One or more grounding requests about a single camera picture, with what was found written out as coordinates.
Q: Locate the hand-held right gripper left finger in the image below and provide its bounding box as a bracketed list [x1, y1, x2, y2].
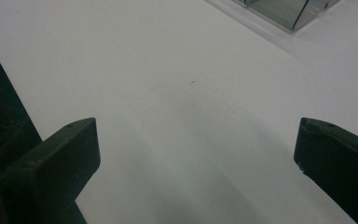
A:
[0, 117, 102, 224]

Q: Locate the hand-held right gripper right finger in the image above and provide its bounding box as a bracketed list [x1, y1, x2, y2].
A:
[293, 117, 358, 224]

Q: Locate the clear glass container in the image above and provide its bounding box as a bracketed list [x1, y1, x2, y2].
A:
[204, 0, 343, 33]

